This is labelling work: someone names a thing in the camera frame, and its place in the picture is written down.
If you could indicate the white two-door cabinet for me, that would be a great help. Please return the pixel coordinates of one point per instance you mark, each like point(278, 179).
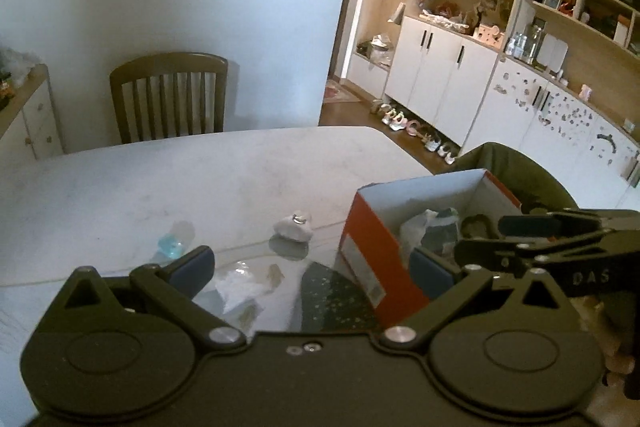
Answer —
point(440, 77)

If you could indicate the orange cardboard box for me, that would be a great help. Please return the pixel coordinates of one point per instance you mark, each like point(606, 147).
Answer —
point(365, 252)

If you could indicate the clear plastic bag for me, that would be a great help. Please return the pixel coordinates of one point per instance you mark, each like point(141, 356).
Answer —
point(240, 292)

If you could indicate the white crumpled paper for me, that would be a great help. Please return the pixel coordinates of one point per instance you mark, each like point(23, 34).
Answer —
point(417, 229)

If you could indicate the light blue translucent trinket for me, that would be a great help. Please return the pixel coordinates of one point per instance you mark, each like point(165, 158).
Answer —
point(172, 244)

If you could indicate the pink small cup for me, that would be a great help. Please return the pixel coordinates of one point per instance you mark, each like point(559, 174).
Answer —
point(586, 92)

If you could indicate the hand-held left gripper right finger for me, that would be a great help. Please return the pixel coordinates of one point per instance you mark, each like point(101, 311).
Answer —
point(432, 273)

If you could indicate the clear glass jar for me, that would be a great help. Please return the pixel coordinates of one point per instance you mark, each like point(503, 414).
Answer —
point(535, 34)

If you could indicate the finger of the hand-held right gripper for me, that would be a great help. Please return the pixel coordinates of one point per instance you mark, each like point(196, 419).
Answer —
point(480, 252)
point(525, 225)

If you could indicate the dark green patterned mat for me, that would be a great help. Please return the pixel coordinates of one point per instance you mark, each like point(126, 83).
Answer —
point(330, 302)

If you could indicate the dark green packet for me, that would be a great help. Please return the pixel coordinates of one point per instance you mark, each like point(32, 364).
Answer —
point(446, 232)

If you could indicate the patterned floor rug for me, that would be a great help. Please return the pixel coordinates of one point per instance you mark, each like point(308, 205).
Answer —
point(342, 93)

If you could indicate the row of shoes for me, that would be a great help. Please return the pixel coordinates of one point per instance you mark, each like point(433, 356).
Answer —
point(415, 129)

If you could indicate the wooden toy box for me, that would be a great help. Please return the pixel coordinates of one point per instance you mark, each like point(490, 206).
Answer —
point(487, 34)

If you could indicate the long white stickered cabinet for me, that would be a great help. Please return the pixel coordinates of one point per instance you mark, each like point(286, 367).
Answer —
point(550, 127)

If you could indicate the beige white sideboard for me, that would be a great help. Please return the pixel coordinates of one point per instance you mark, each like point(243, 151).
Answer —
point(35, 122)

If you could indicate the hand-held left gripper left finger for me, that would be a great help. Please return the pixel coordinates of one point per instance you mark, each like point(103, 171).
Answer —
point(192, 268)

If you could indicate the person's right hand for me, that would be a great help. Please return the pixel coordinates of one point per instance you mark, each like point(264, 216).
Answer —
point(620, 362)

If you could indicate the white low niche cabinet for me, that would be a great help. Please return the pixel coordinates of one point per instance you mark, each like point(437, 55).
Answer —
point(367, 72)

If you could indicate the brown wooden chair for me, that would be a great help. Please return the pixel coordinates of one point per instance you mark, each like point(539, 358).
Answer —
point(170, 64)

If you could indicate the brown braided scrunchie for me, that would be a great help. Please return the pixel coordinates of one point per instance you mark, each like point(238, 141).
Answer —
point(470, 219)

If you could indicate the white cutting board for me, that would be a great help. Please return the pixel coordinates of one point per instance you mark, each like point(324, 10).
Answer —
point(555, 52)

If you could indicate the olive green fabric chair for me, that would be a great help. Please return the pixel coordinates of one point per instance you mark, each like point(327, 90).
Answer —
point(510, 162)

